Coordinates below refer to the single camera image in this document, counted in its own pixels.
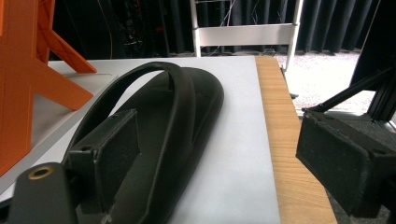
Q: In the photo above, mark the black slipper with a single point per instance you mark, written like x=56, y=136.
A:
x=186, y=124

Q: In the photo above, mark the black curtain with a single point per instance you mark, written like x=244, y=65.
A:
x=327, y=25

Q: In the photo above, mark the black stand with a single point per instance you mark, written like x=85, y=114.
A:
x=375, y=46

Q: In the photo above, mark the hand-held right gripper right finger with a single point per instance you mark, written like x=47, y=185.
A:
x=336, y=155

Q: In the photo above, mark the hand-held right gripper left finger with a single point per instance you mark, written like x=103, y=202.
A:
x=109, y=155

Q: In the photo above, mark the white metal frame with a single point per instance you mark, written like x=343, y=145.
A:
x=246, y=34

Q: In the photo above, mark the orange rack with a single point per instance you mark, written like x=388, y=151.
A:
x=15, y=93

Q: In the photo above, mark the grey base board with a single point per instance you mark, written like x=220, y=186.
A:
x=53, y=119

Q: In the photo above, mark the white table sheet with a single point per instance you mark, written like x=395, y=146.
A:
x=243, y=140

